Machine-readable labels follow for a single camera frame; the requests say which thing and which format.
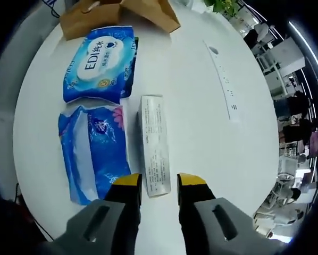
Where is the brown cardboard shoe box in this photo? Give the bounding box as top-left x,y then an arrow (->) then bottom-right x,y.
59,0 -> 181,41

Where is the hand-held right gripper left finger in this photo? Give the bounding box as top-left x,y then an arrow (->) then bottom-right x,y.
52,172 -> 143,255

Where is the blue soft tissue pack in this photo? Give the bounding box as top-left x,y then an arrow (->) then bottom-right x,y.
57,104 -> 132,206

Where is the black cable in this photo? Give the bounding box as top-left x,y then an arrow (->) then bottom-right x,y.
14,183 -> 55,241

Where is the person's dark garment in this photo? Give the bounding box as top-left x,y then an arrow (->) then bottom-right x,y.
0,196 -> 56,255

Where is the white table socket panel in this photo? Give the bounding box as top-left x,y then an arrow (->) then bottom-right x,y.
202,39 -> 240,122

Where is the white printed carton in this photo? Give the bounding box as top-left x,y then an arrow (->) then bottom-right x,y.
139,94 -> 173,199

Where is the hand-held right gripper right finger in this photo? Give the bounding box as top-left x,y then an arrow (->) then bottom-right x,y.
176,172 -> 281,255

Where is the green black clear packet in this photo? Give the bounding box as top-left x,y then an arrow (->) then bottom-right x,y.
133,36 -> 140,70

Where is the blue wet wipes pack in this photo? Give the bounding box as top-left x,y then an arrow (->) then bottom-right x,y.
62,25 -> 136,104

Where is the green leafy plant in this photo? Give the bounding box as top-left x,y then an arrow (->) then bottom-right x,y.
203,0 -> 241,19

